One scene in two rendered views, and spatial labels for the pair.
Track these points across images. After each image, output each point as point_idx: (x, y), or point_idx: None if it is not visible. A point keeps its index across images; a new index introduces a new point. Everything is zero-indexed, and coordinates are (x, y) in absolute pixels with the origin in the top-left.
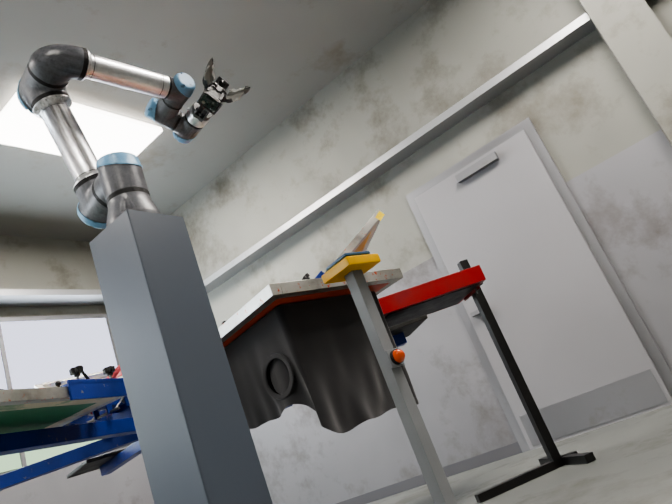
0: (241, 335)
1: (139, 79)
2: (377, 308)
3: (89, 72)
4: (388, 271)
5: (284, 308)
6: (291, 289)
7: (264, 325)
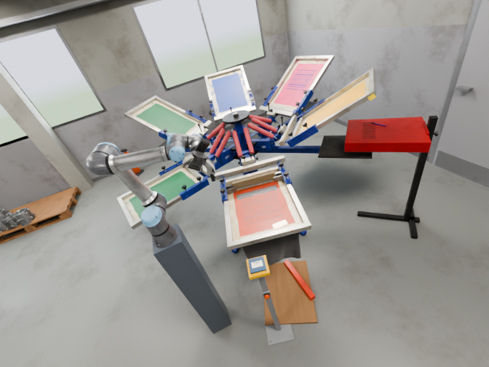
0: None
1: (147, 164)
2: None
3: (118, 172)
4: (302, 229)
5: None
6: (239, 246)
7: None
